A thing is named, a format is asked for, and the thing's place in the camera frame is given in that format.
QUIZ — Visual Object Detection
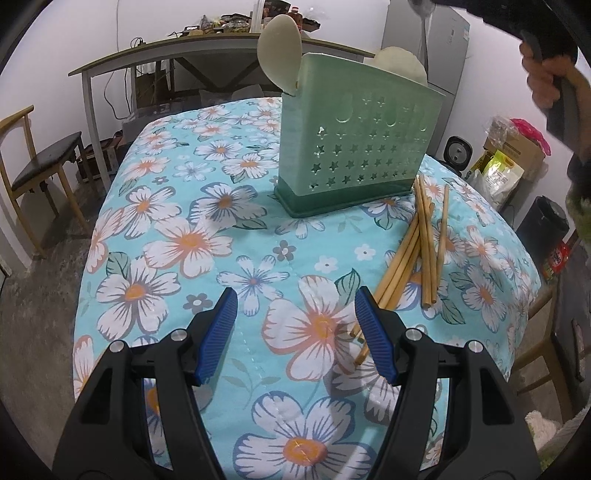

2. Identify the pink plastic bag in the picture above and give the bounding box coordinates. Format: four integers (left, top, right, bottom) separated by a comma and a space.
510, 119, 552, 156

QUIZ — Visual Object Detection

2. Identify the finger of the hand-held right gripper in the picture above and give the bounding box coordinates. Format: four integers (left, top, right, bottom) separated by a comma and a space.
434, 0, 490, 20

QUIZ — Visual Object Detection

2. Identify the yellow green rice bag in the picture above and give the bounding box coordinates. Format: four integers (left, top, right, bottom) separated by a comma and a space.
480, 150, 526, 210

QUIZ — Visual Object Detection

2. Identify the black rice cooker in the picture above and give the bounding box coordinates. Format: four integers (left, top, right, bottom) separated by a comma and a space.
444, 135, 472, 177

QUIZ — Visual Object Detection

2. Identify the brown cardboard box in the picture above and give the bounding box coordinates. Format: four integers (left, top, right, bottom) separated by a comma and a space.
484, 134, 546, 185

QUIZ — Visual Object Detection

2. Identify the metal spoon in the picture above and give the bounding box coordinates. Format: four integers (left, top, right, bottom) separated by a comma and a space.
407, 0, 435, 63

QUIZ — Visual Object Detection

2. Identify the green perforated utensil holder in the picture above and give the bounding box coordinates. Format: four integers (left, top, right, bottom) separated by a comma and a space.
273, 52, 446, 219

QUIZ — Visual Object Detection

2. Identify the blue floral blanket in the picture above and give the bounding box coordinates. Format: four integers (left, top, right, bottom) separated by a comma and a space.
74, 99, 541, 480

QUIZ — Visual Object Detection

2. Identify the dark low stool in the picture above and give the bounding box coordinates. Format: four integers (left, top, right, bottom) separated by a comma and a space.
76, 137, 124, 182

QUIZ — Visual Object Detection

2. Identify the clutter of bottles and jars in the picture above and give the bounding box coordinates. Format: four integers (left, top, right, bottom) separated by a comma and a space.
182, 0, 324, 35

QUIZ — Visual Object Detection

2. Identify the white ceramic spoon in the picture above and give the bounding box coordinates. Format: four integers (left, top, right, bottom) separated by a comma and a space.
257, 14, 304, 97

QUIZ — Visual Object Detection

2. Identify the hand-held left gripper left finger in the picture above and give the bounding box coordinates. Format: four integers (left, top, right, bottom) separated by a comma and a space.
53, 287, 239, 480

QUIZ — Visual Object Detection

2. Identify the person's right hand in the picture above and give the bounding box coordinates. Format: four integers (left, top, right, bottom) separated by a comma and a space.
522, 41, 575, 109

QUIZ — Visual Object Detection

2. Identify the grey storage box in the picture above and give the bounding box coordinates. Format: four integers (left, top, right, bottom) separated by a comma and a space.
121, 108, 155, 137

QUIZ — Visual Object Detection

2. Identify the red snack packet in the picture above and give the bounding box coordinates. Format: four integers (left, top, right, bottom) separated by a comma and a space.
541, 239, 573, 282

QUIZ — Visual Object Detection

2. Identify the black trash bin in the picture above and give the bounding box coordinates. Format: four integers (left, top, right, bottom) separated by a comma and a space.
516, 196, 570, 273

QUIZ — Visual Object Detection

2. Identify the red label bottle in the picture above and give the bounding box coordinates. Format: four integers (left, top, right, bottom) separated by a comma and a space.
287, 4, 306, 35

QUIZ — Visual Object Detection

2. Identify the cardboard box under desk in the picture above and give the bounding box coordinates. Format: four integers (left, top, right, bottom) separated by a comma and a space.
135, 69, 175, 108

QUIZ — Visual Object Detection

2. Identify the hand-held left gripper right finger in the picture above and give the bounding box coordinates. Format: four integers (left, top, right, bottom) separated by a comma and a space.
355, 286, 541, 480

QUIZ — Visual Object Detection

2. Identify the pale green round ladle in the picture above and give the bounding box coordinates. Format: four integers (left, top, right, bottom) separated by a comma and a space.
373, 46, 429, 86

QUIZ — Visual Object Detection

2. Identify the fluffy white green garment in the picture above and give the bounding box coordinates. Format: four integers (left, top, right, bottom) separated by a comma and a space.
526, 410, 583, 467

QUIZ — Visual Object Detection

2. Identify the pile of bamboo chopsticks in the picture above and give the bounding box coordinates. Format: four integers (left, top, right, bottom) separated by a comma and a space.
350, 174, 451, 367

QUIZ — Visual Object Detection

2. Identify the silver refrigerator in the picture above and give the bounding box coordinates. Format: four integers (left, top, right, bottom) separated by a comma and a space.
381, 0, 472, 155

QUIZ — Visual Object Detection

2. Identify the clear plastic bag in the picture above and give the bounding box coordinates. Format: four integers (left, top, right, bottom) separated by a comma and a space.
485, 115, 514, 144

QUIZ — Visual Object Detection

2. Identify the grey desk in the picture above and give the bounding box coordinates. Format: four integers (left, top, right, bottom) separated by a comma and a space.
68, 34, 377, 188

